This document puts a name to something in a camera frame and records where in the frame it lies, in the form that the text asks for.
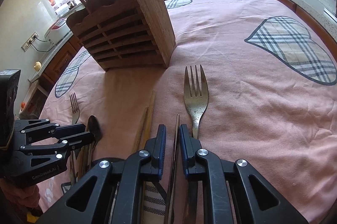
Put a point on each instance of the wall power socket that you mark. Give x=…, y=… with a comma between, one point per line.
x=29, y=41

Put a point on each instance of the white red rice cooker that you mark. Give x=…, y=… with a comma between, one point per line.
x=57, y=31

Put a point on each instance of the patterned bamboo chopstick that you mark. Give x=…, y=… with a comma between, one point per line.
x=139, y=131

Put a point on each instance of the brown wooden utensil holder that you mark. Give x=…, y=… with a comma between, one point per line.
x=92, y=27

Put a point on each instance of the light bamboo chopstick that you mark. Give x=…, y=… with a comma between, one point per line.
x=147, y=125

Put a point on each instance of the steel spoon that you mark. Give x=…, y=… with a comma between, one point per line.
x=94, y=128

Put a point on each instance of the metal chopstick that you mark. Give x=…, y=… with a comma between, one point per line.
x=168, y=218

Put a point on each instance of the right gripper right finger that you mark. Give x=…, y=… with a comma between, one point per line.
x=233, y=192

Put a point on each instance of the brown wooden chopstick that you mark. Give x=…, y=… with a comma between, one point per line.
x=78, y=166

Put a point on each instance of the left steel fork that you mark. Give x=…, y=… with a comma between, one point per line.
x=74, y=108

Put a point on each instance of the steel fork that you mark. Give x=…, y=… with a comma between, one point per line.
x=196, y=95
x=74, y=108

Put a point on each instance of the right steel fork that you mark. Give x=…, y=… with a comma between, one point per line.
x=196, y=95

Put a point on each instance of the white plastic shelf rack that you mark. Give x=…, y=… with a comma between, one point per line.
x=34, y=101

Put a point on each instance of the pink heart-patterned tablecloth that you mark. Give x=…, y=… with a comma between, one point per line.
x=272, y=96

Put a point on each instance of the person's left hand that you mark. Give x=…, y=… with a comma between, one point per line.
x=24, y=205

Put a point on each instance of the yellow apple figurine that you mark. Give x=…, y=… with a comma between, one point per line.
x=37, y=66

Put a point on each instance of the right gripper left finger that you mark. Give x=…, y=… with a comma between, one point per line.
x=110, y=191

